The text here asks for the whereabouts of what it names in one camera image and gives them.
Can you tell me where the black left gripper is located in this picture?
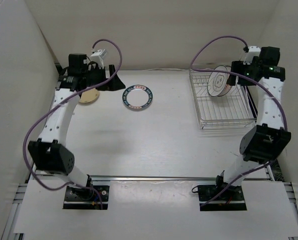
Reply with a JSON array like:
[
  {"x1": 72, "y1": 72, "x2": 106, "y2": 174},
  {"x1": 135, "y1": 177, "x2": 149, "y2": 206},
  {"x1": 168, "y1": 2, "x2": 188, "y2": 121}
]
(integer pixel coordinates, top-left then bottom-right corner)
[{"x1": 82, "y1": 65, "x2": 125, "y2": 92}]

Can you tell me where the white plate green rim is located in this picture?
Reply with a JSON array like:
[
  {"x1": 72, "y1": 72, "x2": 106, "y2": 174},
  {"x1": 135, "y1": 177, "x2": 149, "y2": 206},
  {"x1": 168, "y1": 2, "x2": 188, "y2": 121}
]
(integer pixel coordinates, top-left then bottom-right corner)
[{"x1": 122, "y1": 84, "x2": 153, "y2": 111}]

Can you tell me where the cream plate with black spot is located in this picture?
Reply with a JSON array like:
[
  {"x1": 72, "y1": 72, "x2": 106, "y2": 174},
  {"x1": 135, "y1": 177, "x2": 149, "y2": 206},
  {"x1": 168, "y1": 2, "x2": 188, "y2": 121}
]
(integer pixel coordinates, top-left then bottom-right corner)
[{"x1": 79, "y1": 88, "x2": 100, "y2": 105}]

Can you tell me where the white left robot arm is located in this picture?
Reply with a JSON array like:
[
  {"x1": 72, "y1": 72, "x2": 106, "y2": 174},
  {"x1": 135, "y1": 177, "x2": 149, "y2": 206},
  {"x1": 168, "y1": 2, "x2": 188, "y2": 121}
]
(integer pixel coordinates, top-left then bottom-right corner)
[{"x1": 23, "y1": 51, "x2": 126, "y2": 200}]

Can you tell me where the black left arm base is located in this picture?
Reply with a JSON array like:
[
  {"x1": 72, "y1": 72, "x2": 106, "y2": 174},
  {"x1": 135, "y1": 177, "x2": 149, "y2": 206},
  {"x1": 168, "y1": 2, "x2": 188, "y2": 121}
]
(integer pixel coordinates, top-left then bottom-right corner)
[{"x1": 62, "y1": 184, "x2": 110, "y2": 210}]

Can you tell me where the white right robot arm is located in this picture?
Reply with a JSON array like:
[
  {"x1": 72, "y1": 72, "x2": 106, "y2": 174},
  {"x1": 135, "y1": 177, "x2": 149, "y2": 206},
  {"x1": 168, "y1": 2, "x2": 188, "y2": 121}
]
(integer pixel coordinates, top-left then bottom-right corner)
[{"x1": 213, "y1": 46, "x2": 291, "y2": 200}]

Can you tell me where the white plate orange pattern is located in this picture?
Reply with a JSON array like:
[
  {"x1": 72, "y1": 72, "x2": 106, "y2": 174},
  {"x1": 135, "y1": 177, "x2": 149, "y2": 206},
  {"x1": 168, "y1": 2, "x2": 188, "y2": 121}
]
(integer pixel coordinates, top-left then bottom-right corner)
[{"x1": 207, "y1": 71, "x2": 232, "y2": 97}]

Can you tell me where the white front cover board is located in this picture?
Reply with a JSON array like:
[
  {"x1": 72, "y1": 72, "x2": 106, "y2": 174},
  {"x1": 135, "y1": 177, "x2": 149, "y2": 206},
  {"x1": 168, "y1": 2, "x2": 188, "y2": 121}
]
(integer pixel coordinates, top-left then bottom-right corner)
[{"x1": 14, "y1": 180, "x2": 298, "y2": 240}]

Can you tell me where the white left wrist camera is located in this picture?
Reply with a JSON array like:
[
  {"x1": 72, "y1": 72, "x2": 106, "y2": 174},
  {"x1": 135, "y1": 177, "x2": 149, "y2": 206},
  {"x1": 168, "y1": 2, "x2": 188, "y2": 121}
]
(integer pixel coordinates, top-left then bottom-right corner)
[{"x1": 90, "y1": 49, "x2": 108, "y2": 69}]

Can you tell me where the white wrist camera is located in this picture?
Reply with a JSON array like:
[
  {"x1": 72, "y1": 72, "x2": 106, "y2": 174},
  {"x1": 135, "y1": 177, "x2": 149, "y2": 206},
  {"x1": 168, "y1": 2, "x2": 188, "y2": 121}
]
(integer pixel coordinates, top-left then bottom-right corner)
[
  {"x1": 243, "y1": 46, "x2": 261, "y2": 65},
  {"x1": 90, "y1": 49, "x2": 108, "y2": 69}
]

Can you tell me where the wire dish rack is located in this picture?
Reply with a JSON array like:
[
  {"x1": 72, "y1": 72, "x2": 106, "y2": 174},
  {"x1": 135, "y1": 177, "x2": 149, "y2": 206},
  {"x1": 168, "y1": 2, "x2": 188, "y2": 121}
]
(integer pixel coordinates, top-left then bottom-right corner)
[{"x1": 189, "y1": 65, "x2": 256, "y2": 129}]

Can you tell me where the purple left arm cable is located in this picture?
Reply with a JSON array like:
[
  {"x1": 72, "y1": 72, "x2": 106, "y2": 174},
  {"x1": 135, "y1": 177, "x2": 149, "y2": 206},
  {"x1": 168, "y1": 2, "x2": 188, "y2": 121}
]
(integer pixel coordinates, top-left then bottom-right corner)
[{"x1": 22, "y1": 39, "x2": 123, "y2": 210}]

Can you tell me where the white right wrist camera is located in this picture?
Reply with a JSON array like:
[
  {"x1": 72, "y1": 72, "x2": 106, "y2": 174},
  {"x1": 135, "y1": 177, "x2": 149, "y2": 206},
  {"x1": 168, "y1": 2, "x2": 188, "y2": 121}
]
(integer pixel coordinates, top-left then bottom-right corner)
[{"x1": 243, "y1": 46, "x2": 261, "y2": 65}]

